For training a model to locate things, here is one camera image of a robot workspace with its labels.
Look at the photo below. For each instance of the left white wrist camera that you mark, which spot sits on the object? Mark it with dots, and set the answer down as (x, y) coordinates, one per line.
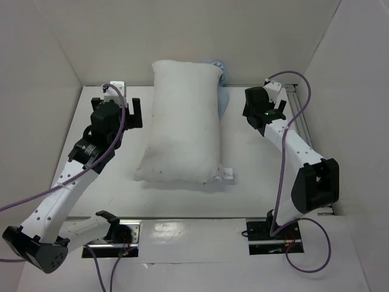
(117, 93)

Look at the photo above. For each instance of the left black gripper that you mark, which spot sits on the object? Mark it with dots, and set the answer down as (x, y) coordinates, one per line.
(134, 120)

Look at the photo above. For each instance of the white pillow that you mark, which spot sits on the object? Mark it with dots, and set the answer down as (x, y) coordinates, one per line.
(184, 142)

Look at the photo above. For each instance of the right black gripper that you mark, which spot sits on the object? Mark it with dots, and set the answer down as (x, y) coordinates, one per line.
(281, 106)

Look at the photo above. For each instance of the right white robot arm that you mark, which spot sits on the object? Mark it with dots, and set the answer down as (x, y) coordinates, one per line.
(276, 133)

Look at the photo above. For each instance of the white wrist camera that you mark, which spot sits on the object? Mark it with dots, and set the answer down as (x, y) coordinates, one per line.
(273, 89)
(117, 93)

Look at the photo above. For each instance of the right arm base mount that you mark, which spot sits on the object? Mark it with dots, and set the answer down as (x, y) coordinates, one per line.
(260, 242)

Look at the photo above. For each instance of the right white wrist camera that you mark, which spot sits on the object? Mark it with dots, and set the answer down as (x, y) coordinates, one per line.
(273, 89)

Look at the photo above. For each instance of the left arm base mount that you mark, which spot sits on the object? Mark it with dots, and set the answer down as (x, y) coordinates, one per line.
(124, 242)

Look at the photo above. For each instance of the light blue pillowcase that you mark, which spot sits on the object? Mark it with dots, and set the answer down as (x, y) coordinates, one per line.
(223, 94)

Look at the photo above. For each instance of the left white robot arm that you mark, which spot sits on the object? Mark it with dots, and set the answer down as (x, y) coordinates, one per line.
(41, 239)

